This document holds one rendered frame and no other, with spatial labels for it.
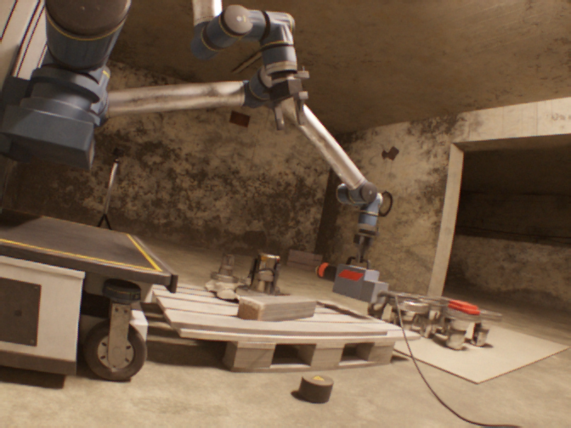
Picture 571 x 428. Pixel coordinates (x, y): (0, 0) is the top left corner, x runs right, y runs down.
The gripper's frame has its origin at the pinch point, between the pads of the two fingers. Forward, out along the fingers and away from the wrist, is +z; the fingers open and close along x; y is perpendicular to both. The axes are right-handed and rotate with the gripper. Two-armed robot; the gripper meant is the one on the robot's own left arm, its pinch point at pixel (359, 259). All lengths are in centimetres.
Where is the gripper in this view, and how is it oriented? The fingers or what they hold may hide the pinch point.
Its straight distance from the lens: 207.9
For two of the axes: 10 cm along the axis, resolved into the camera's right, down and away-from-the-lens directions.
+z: -2.0, 9.8, -0.3
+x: -7.7, -1.7, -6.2
